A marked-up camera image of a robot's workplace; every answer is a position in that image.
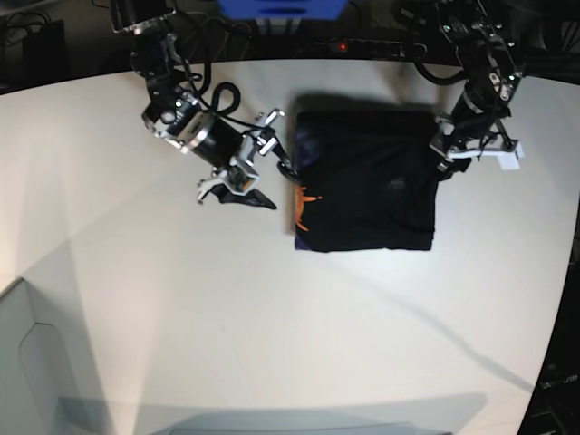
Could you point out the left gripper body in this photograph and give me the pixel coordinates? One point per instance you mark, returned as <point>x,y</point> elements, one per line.
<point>475,138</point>

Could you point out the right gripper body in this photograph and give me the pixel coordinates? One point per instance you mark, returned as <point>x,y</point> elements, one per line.
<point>222,146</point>

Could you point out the black T-shirt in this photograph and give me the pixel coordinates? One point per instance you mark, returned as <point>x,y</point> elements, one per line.
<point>368,178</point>

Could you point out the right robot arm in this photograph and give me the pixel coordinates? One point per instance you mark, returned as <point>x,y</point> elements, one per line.
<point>187,112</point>

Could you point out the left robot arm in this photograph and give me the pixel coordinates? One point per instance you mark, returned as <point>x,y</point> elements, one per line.
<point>487,65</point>

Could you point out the blue plastic box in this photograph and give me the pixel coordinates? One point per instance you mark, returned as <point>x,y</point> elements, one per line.
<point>288,9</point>

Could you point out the black power strip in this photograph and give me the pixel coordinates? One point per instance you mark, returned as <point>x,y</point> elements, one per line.
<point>364,49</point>

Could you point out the black box on floor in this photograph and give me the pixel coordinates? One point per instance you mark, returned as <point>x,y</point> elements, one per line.
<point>45,56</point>

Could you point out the white bin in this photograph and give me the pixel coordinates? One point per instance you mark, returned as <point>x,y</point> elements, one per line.
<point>38,389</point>

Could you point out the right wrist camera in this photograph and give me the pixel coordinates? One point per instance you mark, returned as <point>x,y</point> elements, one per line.
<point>241,180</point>

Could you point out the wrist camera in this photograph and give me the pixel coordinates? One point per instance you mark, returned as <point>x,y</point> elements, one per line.
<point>241,180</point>
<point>511,160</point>

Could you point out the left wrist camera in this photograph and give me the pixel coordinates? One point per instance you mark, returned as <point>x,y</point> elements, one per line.
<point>511,160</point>

